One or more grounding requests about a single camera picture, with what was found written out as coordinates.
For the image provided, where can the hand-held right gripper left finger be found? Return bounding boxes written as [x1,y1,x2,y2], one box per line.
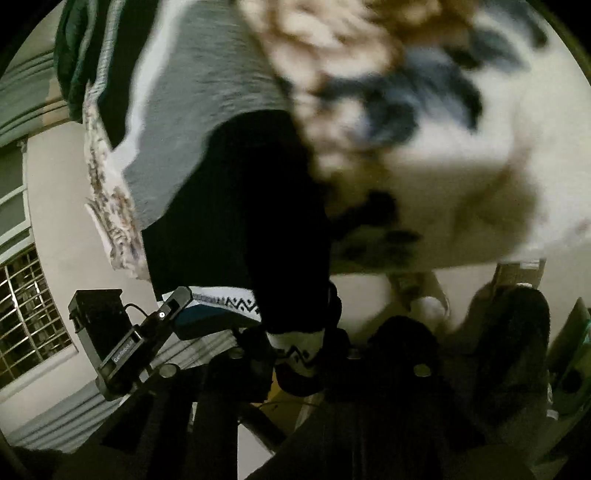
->
[60,329,279,480]

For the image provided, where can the barred window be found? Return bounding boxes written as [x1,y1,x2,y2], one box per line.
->
[0,143,75,388]

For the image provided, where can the striped knit sweater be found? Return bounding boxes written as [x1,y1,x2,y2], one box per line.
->
[53,0,342,398]

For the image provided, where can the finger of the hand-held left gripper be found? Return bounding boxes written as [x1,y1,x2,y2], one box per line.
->
[159,286,263,340]

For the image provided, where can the person's right slipper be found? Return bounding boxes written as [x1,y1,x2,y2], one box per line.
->
[388,272,451,324]

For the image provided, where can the striped grey cloth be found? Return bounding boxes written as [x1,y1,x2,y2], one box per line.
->
[9,332,241,453]

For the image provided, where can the grey-green curtain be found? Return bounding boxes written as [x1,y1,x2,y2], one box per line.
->
[0,51,61,148]

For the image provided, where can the bed with floral sheet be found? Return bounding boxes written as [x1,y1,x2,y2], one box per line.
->
[83,0,578,282]

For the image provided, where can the person's legs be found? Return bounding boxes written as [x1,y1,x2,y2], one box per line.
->
[369,284,552,444]

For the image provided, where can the dark green blanket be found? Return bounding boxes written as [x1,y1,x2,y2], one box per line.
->
[53,0,100,123]

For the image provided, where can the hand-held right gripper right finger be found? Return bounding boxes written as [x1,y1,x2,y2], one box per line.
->
[249,329,536,480]

